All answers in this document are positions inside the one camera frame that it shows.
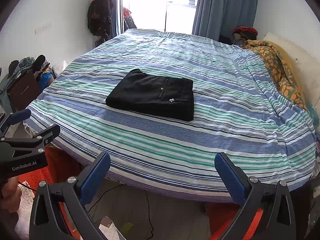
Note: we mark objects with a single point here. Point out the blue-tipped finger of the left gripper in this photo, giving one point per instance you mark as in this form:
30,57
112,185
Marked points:
11,119

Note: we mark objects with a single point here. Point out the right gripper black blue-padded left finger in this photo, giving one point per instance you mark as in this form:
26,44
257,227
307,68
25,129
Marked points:
46,220

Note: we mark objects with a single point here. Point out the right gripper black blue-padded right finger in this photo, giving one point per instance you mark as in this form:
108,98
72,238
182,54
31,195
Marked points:
270,205

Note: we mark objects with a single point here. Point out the black pants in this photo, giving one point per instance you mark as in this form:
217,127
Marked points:
169,97

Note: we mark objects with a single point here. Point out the left hand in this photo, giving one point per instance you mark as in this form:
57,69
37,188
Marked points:
11,193

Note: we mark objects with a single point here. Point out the red fleece robe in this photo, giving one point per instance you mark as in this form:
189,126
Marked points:
136,213

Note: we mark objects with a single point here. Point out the pile of clothes on chair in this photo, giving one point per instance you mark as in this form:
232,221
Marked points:
24,82

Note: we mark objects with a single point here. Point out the blue green striped bed cover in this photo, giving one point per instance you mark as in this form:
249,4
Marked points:
237,110

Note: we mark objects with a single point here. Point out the red item at window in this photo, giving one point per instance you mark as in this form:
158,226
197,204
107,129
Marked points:
128,20

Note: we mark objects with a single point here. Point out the orange floral quilt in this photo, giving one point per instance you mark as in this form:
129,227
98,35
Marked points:
280,68

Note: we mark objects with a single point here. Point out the cream padded headboard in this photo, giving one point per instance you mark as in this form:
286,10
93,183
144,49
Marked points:
306,66

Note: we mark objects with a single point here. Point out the blue left curtain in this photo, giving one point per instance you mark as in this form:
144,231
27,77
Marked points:
117,22

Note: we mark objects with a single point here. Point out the blue curtain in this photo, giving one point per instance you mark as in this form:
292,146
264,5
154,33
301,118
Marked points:
117,22
215,18

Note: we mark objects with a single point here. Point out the red black clothes by curtain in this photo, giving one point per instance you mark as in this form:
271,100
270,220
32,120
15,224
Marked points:
243,33

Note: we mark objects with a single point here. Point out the blue right curtain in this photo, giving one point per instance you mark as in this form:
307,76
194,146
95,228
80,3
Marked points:
215,18

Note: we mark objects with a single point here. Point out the dark clothes hanging on wall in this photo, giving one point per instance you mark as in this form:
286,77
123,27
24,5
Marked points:
99,20

